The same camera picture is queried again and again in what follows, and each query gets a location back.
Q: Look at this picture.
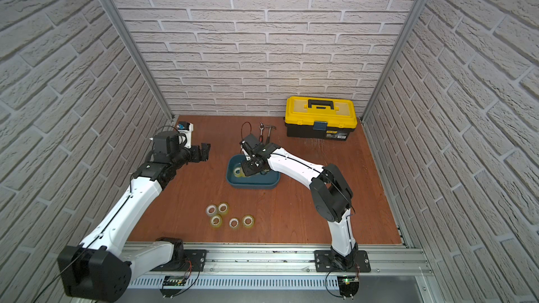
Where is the yellow tape roll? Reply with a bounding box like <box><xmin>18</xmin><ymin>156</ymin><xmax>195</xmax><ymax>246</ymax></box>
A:
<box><xmin>242</xmin><ymin>215</ymin><xmax>255</xmax><ymax>229</ymax></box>
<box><xmin>210</xmin><ymin>215</ymin><xmax>223</xmax><ymax>229</ymax></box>
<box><xmin>229</xmin><ymin>217</ymin><xmax>241</xmax><ymax>229</ymax></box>
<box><xmin>233</xmin><ymin>166</ymin><xmax>246</xmax><ymax>178</ymax></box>
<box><xmin>218</xmin><ymin>203</ymin><xmax>230</xmax><ymax>215</ymax></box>

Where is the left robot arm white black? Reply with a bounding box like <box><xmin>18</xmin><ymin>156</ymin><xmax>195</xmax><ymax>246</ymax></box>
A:
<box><xmin>57</xmin><ymin>143</ymin><xmax>211</xmax><ymax>302</ymax></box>

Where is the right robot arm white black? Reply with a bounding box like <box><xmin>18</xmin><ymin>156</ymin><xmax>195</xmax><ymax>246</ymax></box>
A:
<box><xmin>240</xmin><ymin>135</ymin><xmax>357</xmax><ymax>270</ymax></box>

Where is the teal plastic storage box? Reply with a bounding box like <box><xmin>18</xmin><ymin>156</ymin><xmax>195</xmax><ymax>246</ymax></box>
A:
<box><xmin>226</xmin><ymin>154</ymin><xmax>281</xmax><ymax>190</ymax></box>

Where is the clear white tape roll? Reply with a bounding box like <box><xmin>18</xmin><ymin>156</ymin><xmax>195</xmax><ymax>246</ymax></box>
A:
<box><xmin>206</xmin><ymin>204</ymin><xmax>218</xmax><ymax>217</ymax></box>

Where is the yellow black toolbox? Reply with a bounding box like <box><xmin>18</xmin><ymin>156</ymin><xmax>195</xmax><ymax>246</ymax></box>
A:
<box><xmin>284</xmin><ymin>96</ymin><xmax>358</xmax><ymax>141</ymax></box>

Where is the left controller board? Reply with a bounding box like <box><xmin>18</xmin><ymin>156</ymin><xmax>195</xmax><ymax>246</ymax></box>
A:
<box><xmin>160</xmin><ymin>276</ymin><xmax>190</xmax><ymax>298</ymax></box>

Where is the controller board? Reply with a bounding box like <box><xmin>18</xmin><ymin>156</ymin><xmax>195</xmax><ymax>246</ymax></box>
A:
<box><xmin>337</xmin><ymin>276</ymin><xmax>360</xmax><ymax>299</ymax></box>
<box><xmin>160</xmin><ymin>276</ymin><xmax>190</xmax><ymax>298</ymax></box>

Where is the right controller board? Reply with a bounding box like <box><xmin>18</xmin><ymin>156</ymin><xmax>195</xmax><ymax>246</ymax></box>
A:
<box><xmin>337</xmin><ymin>276</ymin><xmax>360</xmax><ymax>299</ymax></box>

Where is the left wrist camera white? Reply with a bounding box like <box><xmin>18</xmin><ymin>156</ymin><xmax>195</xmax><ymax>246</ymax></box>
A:
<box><xmin>176</xmin><ymin>121</ymin><xmax>194</xmax><ymax>149</ymax></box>

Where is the red handled ratchet wrench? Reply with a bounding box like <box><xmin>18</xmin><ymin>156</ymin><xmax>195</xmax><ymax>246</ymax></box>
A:
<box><xmin>258</xmin><ymin>123</ymin><xmax>265</xmax><ymax>143</ymax></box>

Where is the small black handled hammer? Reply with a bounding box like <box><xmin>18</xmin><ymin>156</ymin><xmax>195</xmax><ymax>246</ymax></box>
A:
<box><xmin>265</xmin><ymin>124</ymin><xmax>276</xmax><ymax>144</ymax></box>

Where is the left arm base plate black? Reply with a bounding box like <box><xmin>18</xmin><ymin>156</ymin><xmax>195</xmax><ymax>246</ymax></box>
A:
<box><xmin>150</xmin><ymin>249</ymin><xmax>207</xmax><ymax>272</ymax></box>

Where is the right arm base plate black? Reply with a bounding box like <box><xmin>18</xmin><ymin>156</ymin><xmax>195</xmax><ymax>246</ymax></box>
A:
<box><xmin>314</xmin><ymin>250</ymin><xmax>371</xmax><ymax>273</ymax></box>

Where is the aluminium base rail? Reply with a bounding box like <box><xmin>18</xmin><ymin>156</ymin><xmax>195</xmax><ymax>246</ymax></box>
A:
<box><xmin>86</xmin><ymin>243</ymin><xmax>435</xmax><ymax>279</ymax></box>

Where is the left aluminium corner post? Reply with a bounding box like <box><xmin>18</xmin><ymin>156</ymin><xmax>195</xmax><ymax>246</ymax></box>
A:
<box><xmin>99</xmin><ymin>0</ymin><xmax>175</xmax><ymax>121</ymax></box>

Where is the aluminium corner post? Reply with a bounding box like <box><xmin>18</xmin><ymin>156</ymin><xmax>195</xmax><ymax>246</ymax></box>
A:
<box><xmin>362</xmin><ymin>0</ymin><xmax>428</xmax><ymax>125</ymax></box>
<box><xmin>99</xmin><ymin>0</ymin><xmax>175</xmax><ymax>121</ymax></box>

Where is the right aluminium corner post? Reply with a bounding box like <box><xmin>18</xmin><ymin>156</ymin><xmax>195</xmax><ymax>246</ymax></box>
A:
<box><xmin>362</xmin><ymin>0</ymin><xmax>428</xmax><ymax>125</ymax></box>

